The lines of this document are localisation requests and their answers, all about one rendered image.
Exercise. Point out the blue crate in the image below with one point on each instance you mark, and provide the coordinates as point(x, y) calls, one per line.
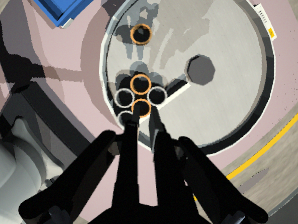
point(62, 12)

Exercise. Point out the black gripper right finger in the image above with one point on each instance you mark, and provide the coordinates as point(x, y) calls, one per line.
point(221, 201)

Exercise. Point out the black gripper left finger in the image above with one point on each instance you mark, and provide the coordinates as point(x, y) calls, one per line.
point(64, 200)

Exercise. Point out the bronze bushing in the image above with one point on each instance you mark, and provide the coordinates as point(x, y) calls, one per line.
point(137, 90)
point(145, 112)
point(141, 26)

